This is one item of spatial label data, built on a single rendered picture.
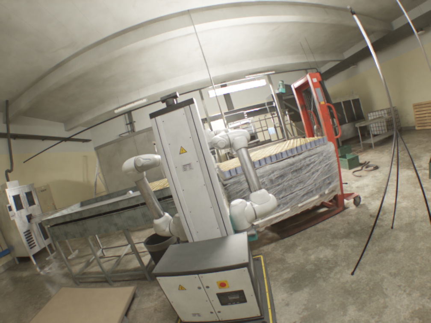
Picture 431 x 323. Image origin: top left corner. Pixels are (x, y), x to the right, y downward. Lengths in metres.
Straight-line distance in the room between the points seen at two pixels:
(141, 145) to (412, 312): 5.39
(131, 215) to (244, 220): 1.33
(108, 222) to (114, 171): 2.96
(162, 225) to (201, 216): 0.42
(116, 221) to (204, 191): 1.37
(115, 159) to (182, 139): 4.03
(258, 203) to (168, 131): 0.85
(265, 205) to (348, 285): 1.10
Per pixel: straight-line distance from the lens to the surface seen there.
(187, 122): 1.27
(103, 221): 2.46
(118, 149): 5.16
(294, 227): 2.68
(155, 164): 1.42
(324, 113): 2.73
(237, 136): 1.57
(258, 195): 1.47
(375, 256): 2.19
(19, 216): 5.73
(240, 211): 1.42
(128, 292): 2.45
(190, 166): 1.27
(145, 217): 2.20
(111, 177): 5.31
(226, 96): 10.45
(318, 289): 1.89
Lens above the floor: 1.42
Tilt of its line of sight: 4 degrees down
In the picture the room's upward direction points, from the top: 16 degrees counter-clockwise
